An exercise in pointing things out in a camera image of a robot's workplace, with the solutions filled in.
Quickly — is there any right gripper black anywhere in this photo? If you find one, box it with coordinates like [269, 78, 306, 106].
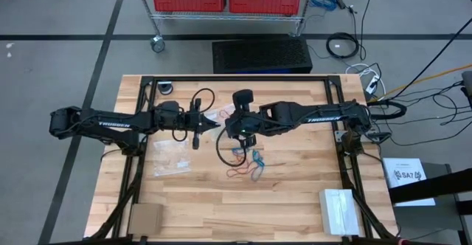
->
[225, 89, 263, 150]

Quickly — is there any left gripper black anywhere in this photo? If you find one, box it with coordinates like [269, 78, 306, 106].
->
[183, 97, 222, 151]

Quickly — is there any white tape roll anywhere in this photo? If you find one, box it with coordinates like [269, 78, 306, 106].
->
[157, 80, 175, 96]

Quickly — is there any black perforated box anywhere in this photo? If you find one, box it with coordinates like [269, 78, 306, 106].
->
[212, 34, 313, 75]

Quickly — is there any brown cardboard box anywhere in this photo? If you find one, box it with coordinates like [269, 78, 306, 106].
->
[127, 202, 165, 237]

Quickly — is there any white box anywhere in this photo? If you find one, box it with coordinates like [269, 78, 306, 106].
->
[319, 188, 361, 237]

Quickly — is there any white power strip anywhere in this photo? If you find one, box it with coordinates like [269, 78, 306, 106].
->
[364, 73, 381, 95]

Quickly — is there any white printed manual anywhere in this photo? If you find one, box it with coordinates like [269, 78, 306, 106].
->
[381, 156, 437, 207]

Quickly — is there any black metal beam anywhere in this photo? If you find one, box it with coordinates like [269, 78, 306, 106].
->
[389, 168, 472, 204]

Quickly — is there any grey cabinet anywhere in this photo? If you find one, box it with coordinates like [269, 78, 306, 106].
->
[390, 162, 472, 245]

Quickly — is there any grey device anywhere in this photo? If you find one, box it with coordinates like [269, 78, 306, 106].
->
[460, 70, 472, 108]

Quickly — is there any black looped gripper cable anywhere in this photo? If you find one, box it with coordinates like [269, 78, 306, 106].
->
[190, 87, 217, 114]
[170, 128, 190, 143]
[215, 125, 249, 168]

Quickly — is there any black metal table frame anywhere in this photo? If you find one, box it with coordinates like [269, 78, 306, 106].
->
[86, 74, 401, 245]

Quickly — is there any chrome wire shelf rack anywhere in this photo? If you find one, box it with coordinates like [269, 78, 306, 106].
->
[132, 0, 318, 54]

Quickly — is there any black cable coil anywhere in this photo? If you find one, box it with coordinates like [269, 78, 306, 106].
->
[325, 31, 361, 60]

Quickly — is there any white power cable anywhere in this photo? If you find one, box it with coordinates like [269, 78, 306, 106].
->
[344, 62, 387, 98]

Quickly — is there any thin black floor cable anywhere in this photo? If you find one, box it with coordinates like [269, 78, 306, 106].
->
[359, 0, 380, 61]

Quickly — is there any thick black cable conduit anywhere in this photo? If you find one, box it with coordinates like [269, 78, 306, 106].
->
[368, 100, 408, 121]

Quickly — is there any curved black floor cable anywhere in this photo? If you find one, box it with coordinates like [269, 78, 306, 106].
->
[389, 120, 472, 147]

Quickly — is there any yellow floor cable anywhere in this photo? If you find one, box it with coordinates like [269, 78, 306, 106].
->
[368, 63, 472, 103]

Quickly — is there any long straight black cable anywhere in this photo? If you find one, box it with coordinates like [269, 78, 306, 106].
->
[386, 27, 472, 101]

